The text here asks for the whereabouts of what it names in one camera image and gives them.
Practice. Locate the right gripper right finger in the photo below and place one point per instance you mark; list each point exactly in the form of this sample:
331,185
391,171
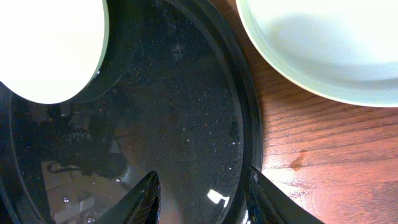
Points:
266,203

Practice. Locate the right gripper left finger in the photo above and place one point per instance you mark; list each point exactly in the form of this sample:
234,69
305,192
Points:
141,205

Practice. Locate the light blue plate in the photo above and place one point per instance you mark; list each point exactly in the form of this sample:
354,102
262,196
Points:
341,50
52,49

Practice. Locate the light blue plate top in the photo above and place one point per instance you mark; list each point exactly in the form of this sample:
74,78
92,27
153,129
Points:
52,49

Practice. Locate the black round tray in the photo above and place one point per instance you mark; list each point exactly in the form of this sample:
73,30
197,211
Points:
174,95

